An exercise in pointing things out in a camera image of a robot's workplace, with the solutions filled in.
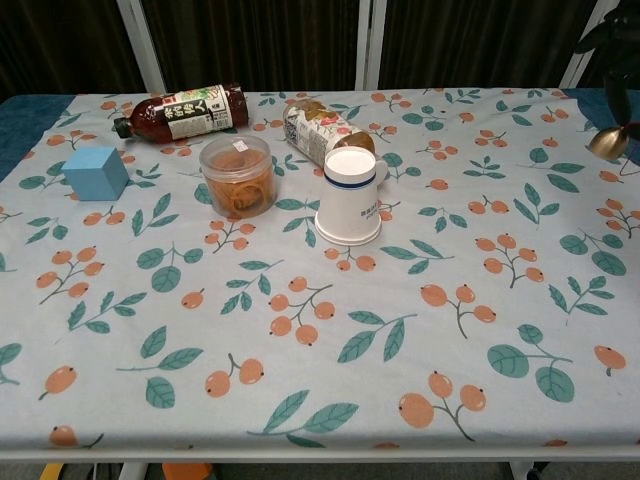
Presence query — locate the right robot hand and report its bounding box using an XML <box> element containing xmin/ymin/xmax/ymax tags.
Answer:
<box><xmin>573</xmin><ymin>0</ymin><xmax>640</xmax><ymax>132</ymax></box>

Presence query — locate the small gold ball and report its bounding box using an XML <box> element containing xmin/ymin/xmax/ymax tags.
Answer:
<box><xmin>588</xmin><ymin>124</ymin><xmax>640</xmax><ymax>177</ymax></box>

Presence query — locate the yellow tea bottle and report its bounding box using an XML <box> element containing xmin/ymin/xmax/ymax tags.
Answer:
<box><xmin>282</xmin><ymin>97</ymin><xmax>389</xmax><ymax>184</ymax></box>

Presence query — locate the white paper cup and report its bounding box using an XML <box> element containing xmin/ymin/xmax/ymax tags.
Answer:
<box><xmin>313</xmin><ymin>146</ymin><xmax>384</xmax><ymax>247</ymax></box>

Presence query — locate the clear jar of rubber bands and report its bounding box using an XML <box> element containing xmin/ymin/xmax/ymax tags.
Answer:
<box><xmin>198</xmin><ymin>135</ymin><xmax>279</xmax><ymax>219</ymax></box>

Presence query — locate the floral tablecloth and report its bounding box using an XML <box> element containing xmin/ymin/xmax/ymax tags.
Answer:
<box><xmin>0</xmin><ymin>88</ymin><xmax>640</xmax><ymax>449</ymax></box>

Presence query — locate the dark tea bottle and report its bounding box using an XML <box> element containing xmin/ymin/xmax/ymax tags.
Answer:
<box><xmin>113</xmin><ymin>83</ymin><xmax>250</xmax><ymax>145</ymax></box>

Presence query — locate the light blue cube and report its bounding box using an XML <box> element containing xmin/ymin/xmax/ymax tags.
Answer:
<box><xmin>60</xmin><ymin>146</ymin><xmax>130</xmax><ymax>202</ymax></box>

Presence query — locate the white partition frame post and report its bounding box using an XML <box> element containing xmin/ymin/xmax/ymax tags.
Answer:
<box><xmin>558</xmin><ymin>0</ymin><xmax>599</xmax><ymax>90</ymax></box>
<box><xmin>115</xmin><ymin>0</ymin><xmax>167</xmax><ymax>95</ymax></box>
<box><xmin>354</xmin><ymin>0</ymin><xmax>385</xmax><ymax>92</ymax></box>

